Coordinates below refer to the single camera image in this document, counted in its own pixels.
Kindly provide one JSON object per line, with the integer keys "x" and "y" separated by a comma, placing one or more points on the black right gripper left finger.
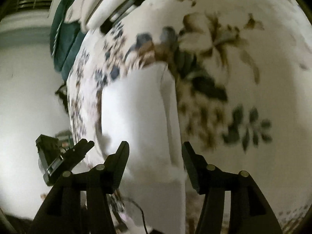
{"x": 78, "y": 203}

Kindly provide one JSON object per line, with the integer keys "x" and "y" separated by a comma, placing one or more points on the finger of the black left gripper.
{"x": 75, "y": 154}

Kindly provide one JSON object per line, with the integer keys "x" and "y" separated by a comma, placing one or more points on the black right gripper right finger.
{"x": 250, "y": 212}

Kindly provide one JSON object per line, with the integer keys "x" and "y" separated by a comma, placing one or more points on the white cloth garment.
{"x": 141, "y": 109}

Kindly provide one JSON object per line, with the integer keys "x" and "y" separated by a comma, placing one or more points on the dark green quilted pillow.
{"x": 65, "y": 40}

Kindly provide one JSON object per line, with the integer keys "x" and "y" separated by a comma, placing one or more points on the black grey striped garment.
{"x": 126, "y": 7}

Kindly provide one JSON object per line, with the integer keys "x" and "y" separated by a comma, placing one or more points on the floral bed sheet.
{"x": 242, "y": 72}

